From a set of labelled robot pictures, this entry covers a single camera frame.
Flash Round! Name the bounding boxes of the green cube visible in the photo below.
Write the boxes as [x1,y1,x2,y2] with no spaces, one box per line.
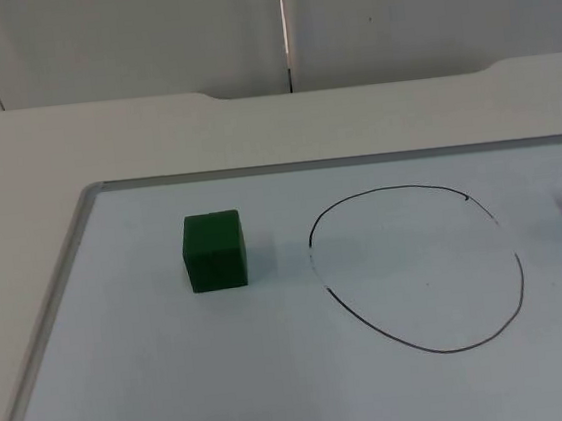
[177,209,249,296]

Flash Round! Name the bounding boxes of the grey-framed whiteboard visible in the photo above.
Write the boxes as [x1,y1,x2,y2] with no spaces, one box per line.
[0,133,562,421]

